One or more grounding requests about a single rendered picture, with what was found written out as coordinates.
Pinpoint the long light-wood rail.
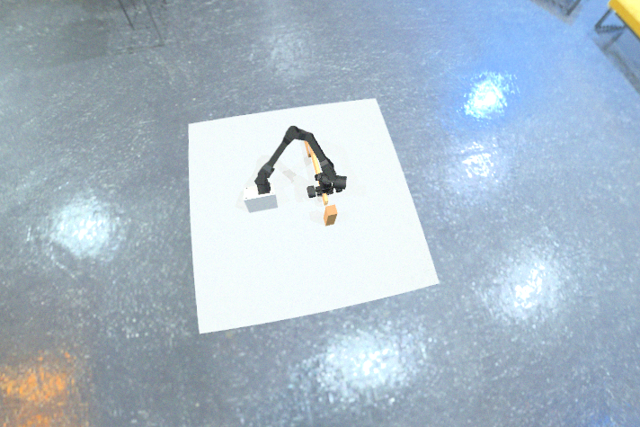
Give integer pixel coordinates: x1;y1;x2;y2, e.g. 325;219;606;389
309;146;328;206

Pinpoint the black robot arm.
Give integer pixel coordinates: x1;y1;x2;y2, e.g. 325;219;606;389
254;126;347;195

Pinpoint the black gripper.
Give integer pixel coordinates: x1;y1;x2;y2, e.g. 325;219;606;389
307;184;342;198

